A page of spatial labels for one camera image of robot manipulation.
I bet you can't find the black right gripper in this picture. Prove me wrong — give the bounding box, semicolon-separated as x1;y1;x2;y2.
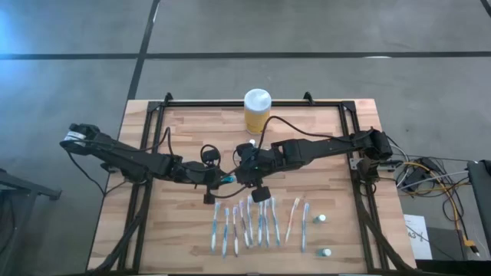
234;142;288;203

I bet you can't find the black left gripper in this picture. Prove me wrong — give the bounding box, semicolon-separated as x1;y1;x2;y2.
179;148;236;205

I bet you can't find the yellow-label wipes canister white lid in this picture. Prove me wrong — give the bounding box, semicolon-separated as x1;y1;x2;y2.
243;88;273;135

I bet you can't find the black power adapter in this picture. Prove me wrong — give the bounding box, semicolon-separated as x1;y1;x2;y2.
404;167;427;187

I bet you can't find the white paper sheet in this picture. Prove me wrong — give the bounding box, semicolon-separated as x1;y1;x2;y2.
403;214;433;261

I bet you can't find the dark metal stand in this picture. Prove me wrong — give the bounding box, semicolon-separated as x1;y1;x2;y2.
0;167;62;276

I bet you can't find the black case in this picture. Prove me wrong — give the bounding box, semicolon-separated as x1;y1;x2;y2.
466;159;491;233

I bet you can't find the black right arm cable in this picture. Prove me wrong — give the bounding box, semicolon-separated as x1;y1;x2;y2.
257;114;375;153

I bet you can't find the black metal table frame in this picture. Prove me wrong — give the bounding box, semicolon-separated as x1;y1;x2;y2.
86;91;419;276

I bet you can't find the white cable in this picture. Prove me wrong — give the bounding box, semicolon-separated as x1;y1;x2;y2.
398;170;470;191

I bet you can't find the yellow cable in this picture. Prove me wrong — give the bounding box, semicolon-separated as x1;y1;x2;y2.
402;160;480;257

